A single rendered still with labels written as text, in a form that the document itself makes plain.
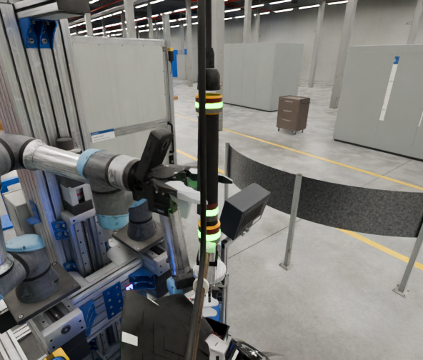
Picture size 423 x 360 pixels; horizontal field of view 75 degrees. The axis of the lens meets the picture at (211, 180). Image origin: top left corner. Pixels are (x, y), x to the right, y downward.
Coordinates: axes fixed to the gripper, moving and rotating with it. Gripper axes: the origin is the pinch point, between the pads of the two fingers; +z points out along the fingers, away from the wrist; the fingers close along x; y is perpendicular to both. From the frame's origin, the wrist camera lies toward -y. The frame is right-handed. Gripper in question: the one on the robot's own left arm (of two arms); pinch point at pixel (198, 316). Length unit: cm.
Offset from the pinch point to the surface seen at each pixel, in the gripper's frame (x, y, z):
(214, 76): -67, -2, 13
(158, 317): -20.7, -8.3, 18.3
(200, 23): -73, -4, 20
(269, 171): 23, 50, -180
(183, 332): -16.6, -3.0, 17.9
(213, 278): -29.6, 1.7, 15.2
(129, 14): -159, -360, -1054
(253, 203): -7, 20, -60
